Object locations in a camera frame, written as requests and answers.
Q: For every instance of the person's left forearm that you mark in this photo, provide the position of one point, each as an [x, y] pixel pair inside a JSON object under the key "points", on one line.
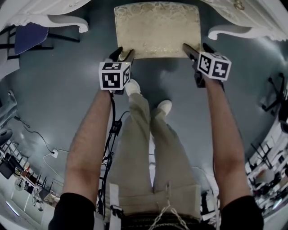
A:
{"points": [[87, 143]]}

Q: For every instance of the person's right white shoe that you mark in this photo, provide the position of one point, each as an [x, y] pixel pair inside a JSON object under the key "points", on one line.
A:
{"points": [[164, 106]]}

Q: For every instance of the person's black printed t-shirt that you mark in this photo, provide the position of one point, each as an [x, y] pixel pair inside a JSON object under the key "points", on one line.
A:
{"points": [[74, 213]]}

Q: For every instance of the cream upholstered stool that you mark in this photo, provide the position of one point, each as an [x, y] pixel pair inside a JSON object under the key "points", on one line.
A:
{"points": [[157, 31]]}

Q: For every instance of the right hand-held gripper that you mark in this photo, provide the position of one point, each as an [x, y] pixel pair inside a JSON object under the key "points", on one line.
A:
{"points": [[213, 66]]}

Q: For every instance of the person's beige trousers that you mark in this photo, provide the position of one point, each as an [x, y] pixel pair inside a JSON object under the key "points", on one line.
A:
{"points": [[135, 157]]}

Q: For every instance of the blue chair with black legs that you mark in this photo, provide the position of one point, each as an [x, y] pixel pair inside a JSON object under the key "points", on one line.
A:
{"points": [[29, 40]]}

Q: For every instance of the white power strip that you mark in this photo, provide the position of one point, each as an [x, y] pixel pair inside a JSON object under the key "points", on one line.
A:
{"points": [[54, 153]]}

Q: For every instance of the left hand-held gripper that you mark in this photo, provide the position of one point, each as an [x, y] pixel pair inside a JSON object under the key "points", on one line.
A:
{"points": [[111, 77]]}

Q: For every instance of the person's white shoe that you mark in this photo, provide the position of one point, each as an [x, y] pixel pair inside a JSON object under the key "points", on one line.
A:
{"points": [[164, 106], [133, 87]]}

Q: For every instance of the black office chair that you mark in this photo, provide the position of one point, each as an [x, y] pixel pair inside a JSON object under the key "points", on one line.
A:
{"points": [[276, 96]]}

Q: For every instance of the black power adapter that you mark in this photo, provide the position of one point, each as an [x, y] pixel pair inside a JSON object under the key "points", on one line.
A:
{"points": [[116, 128]]}

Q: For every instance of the cream ornate dressing table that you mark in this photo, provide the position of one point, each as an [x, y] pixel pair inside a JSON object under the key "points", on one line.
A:
{"points": [[67, 21]]}

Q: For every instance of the person's left white shoe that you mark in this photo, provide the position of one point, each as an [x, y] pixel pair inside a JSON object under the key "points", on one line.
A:
{"points": [[133, 87]]}

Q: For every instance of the person's right forearm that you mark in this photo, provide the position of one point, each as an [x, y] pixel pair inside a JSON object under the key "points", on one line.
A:
{"points": [[227, 139]]}

